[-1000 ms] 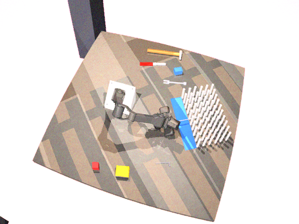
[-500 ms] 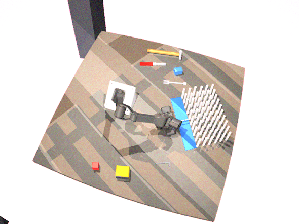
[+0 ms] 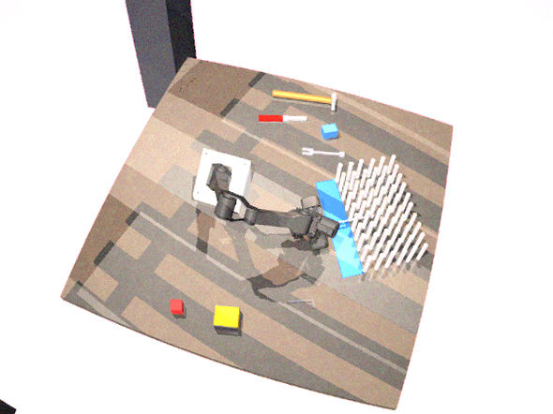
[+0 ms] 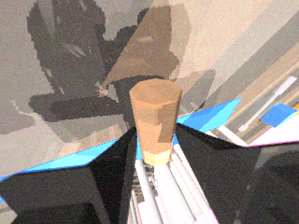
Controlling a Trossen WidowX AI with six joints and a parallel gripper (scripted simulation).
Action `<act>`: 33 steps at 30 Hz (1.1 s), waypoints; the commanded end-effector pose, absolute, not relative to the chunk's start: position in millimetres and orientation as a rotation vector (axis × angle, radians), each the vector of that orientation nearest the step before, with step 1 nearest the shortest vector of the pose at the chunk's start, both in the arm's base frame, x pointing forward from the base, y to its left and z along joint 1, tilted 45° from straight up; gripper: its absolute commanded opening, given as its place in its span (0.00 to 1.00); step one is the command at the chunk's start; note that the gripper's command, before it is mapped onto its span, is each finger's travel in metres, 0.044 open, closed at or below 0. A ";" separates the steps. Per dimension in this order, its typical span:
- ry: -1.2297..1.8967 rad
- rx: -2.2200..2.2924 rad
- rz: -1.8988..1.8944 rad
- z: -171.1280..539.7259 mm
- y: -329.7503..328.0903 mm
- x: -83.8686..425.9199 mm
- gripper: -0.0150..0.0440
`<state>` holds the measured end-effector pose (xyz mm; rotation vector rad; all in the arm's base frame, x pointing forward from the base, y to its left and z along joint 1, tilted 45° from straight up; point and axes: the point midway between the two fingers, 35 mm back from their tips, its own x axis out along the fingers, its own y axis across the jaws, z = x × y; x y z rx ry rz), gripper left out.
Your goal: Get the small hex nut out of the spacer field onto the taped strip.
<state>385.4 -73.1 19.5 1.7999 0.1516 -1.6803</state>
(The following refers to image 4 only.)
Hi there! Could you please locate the blue flat strip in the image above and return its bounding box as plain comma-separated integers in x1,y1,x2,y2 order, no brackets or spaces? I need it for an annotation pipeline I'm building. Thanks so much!
20,98,241,172

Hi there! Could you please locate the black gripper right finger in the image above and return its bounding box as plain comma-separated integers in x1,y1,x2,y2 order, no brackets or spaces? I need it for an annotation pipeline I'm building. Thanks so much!
175,122,299,224

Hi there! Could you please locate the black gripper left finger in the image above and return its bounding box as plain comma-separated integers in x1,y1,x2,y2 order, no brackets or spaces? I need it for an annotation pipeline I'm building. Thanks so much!
0,127,137,224

